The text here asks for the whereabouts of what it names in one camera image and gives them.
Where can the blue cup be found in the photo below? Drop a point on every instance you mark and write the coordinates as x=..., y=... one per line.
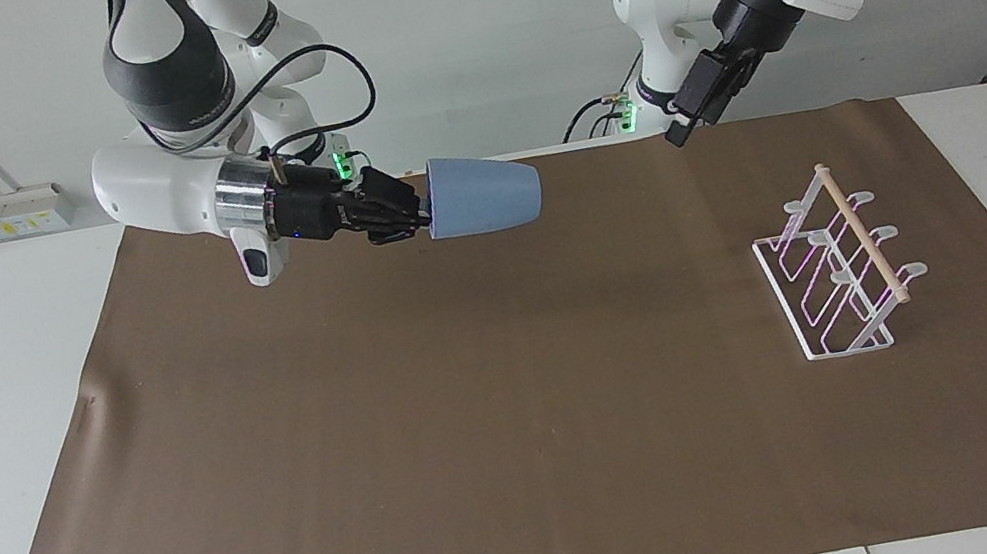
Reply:
x=484, y=192

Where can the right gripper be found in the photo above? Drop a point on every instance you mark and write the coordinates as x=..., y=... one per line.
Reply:
x=309, y=210

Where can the white wall socket box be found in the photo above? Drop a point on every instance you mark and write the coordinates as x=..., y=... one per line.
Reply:
x=23, y=213

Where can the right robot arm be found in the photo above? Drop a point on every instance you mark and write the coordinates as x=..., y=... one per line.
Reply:
x=163, y=188

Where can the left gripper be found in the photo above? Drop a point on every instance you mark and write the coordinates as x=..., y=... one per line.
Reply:
x=752, y=13

